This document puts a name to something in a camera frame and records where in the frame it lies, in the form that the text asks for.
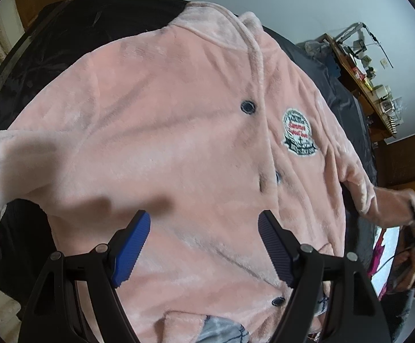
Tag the white electric kettle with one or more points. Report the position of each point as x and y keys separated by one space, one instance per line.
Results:
x=386 y=106

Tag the red cloth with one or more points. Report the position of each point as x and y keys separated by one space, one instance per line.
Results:
x=377 y=257

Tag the white wall socket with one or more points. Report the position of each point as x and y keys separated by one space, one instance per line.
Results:
x=384 y=63

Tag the pink fleece jacket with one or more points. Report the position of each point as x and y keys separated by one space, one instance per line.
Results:
x=157 y=114

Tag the wooden desk cabinet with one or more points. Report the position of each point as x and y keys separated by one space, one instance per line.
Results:
x=357 y=89

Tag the black cover sheet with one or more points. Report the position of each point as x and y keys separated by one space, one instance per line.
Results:
x=68 y=32

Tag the white thermos jug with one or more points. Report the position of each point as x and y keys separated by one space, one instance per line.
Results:
x=382 y=92

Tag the clear plastic bag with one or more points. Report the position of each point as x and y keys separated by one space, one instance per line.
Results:
x=312 y=45

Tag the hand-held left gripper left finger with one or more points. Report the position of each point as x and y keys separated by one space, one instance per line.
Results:
x=132 y=250

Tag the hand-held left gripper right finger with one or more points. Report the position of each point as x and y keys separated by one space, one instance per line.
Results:
x=278 y=253

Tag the black white striped pouch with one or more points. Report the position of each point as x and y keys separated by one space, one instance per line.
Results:
x=393 y=125

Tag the dark wooden door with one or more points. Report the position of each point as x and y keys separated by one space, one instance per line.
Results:
x=407 y=157

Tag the person's right hand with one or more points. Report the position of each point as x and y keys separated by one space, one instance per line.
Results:
x=394 y=203

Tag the black desk lamp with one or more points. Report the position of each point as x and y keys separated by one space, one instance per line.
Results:
x=368 y=34

